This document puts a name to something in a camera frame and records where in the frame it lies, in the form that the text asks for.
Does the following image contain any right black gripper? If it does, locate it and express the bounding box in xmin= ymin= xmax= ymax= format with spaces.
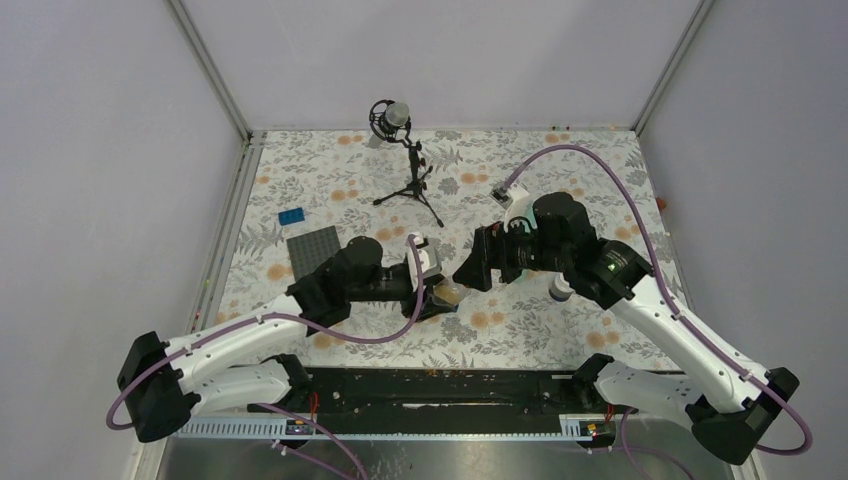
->
xmin=452 ymin=213 xmax=570 ymax=291

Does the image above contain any white pill bottle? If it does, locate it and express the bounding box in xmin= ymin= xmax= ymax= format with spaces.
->
xmin=548 ymin=273 xmax=575 ymax=302

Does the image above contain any amber glass pill bottle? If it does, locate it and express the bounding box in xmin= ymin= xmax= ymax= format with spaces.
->
xmin=434 ymin=279 xmax=474 ymax=306

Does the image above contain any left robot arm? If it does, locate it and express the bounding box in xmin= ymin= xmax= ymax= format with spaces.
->
xmin=106 ymin=233 xmax=457 ymax=443

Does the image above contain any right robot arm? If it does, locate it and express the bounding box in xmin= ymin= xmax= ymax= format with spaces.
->
xmin=453 ymin=190 xmax=799 ymax=465

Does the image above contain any grey lego baseplate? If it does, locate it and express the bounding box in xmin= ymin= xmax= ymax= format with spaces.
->
xmin=286 ymin=226 xmax=341 ymax=280

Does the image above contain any blue lego brick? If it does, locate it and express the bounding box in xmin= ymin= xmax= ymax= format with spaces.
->
xmin=277 ymin=208 xmax=305 ymax=226

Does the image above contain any floral table mat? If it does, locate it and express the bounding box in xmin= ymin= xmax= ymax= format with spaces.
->
xmin=217 ymin=130 xmax=682 ymax=371

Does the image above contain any microphone on tripod stand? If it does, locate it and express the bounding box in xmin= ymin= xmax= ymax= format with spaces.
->
xmin=368 ymin=99 xmax=446 ymax=229

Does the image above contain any black base frame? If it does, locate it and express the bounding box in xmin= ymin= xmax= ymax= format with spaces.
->
xmin=247 ymin=365 xmax=626 ymax=436

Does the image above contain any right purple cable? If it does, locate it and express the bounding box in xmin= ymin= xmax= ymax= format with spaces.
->
xmin=490 ymin=144 xmax=814 ymax=457

